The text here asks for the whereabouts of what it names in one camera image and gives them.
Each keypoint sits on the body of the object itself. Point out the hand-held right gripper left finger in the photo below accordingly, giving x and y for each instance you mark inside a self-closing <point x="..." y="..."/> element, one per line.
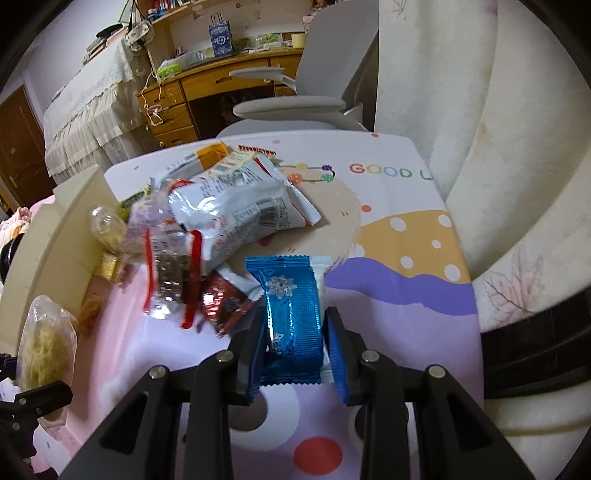
<point x="256" y="369"/>

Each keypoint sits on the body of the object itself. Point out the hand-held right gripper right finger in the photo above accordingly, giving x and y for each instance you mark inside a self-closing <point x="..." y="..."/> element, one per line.
<point x="338" y="367"/>

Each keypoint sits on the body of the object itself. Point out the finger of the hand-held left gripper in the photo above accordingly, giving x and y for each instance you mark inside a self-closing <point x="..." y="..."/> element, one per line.
<point x="41" y="399"/>
<point x="7" y="367"/>

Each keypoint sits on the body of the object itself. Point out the clear bag of yellow crisps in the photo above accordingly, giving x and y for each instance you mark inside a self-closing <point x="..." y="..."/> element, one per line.
<point x="46" y="350"/>

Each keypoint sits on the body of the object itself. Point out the blue foil snack packet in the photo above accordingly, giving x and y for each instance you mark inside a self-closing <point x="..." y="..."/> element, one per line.
<point x="293" y="314"/>

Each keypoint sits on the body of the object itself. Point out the red brown snack packet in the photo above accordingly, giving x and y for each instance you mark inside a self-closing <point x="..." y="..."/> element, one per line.
<point x="226" y="300"/>

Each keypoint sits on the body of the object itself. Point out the clear packet with red edges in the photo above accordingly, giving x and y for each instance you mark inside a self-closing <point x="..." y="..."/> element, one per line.
<point x="168" y="272"/>

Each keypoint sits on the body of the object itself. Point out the white plastic storage box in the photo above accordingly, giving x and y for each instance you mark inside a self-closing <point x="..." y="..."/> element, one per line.
<point x="55" y="240"/>

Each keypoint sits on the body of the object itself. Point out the large white snack packet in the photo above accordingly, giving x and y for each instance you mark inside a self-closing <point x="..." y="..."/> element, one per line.
<point x="235" y="217"/>

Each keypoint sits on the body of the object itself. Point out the white packet red striped edge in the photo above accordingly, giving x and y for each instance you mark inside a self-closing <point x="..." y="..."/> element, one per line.
<point x="244" y="161"/>

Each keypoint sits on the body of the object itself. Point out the small yellow snack packet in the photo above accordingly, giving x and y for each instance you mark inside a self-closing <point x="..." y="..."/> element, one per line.
<point x="108" y="267"/>

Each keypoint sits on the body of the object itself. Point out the clear cookie packet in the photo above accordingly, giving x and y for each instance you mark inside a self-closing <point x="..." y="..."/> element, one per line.
<point x="106" y="226"/>

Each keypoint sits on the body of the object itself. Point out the clear purple print packet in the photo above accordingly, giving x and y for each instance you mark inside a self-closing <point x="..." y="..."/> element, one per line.
<point x="147" y="217"/>

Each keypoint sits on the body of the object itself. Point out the green snack packet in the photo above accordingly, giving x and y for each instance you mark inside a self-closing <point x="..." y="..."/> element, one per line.
<point x="131" y="201"/>

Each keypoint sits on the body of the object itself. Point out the orange and white snack packet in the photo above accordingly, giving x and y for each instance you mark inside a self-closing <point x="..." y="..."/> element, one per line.
<point x="210" y="154"/>

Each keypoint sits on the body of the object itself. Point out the brown door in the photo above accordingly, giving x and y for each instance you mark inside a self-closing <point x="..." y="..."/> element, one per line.
<point x="18" y="147"/>

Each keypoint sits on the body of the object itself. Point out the white leaf print curtain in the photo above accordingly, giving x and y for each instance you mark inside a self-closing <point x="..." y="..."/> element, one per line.
<point x="485" y="138"/>

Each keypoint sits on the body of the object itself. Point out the white lace cloth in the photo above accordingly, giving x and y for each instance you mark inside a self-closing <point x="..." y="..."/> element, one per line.
<point x="92" y="92"/>

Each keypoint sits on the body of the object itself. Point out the wooden desk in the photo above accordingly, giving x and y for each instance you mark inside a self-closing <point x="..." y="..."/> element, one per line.
<point x="203" y="83"/>

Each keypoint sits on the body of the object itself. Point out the grey office chair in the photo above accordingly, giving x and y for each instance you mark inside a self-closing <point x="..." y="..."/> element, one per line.
<point x="332" y="60"/>

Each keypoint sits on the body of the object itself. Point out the green tissue pack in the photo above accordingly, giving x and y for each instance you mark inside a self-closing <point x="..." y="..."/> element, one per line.
<point x="169" y="69"/>

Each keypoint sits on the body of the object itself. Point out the white plastic bag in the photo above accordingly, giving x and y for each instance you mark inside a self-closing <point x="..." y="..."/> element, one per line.
<point x="191" y="59"/>

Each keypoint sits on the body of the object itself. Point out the pale yellow cup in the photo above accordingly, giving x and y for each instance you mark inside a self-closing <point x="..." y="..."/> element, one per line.
<point x="298" y="40"/>

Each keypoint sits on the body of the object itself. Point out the row of books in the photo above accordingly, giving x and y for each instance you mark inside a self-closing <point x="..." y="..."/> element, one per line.
<point x="168" y="4"/>

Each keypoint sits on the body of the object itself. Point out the black rail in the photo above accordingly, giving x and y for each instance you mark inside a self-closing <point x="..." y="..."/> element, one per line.
<point x="535" y="350"/>

